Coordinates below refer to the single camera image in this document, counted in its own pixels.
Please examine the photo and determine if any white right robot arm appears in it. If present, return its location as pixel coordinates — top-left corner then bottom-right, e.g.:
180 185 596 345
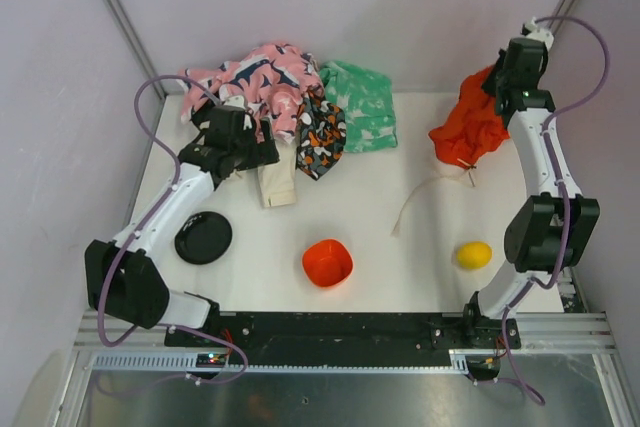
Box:
462 35 600 348

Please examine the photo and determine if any beige zippered jacket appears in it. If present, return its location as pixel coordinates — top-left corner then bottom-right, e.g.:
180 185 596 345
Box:
257 140 297 208

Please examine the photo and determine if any aluminium frame rail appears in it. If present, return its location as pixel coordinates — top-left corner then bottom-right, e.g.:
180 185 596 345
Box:
56 312 639 426

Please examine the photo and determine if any orange plastic cup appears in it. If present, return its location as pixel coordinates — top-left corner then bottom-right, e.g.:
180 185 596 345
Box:
301 239 354 288

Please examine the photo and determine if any green white tie-dye cloth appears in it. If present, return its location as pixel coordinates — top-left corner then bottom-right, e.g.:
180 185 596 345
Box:
319 61 398 153

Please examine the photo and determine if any yellow lemon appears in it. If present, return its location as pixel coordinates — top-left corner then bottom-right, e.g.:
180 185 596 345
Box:
455 241 493 270

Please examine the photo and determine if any orange red cloth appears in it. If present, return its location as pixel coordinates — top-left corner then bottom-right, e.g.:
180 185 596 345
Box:
428 65 510 169

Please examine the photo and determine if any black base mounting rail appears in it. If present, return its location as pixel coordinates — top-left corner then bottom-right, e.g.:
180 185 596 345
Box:
163 310 522 381

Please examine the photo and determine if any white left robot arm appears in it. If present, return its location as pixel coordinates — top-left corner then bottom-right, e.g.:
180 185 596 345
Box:
84 104 279 329

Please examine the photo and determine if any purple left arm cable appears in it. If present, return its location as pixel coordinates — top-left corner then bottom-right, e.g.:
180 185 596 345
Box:
97 74 250 391

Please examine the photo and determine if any black round plate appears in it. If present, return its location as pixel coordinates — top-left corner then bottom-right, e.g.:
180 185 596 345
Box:
174 211 233 265

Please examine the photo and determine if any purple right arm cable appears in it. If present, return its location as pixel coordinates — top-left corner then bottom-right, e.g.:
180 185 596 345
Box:
499 15 612 407

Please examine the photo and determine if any beige drawstring cord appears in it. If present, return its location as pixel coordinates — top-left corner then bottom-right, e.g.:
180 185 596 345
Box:
390 161 478 238

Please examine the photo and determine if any pink navy patterned cloth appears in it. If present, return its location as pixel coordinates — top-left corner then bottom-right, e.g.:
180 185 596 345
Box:
179 42 324 144

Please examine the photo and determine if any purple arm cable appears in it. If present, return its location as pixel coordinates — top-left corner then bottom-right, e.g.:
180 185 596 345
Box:
499 15 612 407
97 74 250 391

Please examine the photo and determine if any black orange patterned cloth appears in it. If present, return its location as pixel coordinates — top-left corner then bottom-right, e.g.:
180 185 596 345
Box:
296 89 347 181

